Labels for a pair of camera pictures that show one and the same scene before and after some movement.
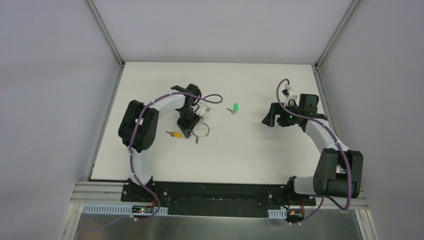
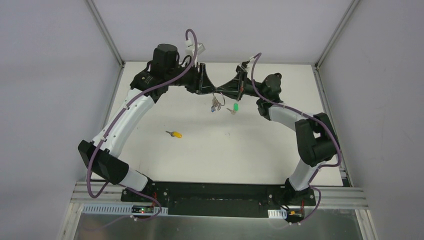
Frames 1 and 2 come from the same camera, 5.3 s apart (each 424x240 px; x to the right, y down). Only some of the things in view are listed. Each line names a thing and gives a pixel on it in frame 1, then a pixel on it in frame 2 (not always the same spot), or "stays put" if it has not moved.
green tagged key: [235, 108] stays put
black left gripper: [187, 120] to [201, 78]
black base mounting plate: [213, 200] stays put
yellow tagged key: [174, 134] stays put
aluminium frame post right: [351, 9] stays put
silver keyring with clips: [197, 137] to [217, 103]
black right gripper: [279, 117] to [240, 81]
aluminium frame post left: [105, 32] stays put
